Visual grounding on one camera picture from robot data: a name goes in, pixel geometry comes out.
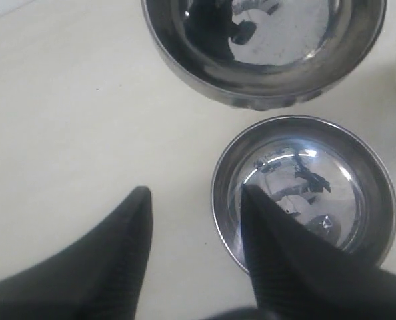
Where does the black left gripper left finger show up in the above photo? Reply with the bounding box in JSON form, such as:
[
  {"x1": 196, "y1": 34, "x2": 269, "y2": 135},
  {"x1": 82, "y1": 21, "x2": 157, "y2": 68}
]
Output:
[{"x1": 0, "y1": 186, "x2": 151, "y2": 319}]

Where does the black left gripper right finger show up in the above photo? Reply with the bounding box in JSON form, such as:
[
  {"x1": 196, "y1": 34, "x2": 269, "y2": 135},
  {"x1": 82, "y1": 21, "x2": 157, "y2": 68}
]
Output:
[{"x1": 241, "y1": 185, "x2": 396, "y2": 319}]

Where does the wide shallow steel bowl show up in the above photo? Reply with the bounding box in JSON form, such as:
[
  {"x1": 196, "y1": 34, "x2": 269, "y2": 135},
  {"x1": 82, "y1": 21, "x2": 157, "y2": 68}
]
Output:
[{"x1": 211, "y1": 115, "x2": 396, "y2": 269}]

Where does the patterned deep steel bowl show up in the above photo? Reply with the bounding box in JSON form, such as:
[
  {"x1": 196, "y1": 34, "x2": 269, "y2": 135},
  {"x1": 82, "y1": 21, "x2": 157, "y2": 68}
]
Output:
[{"x1": 141, "y1": 1, "x2": 387, "y2": 111}]

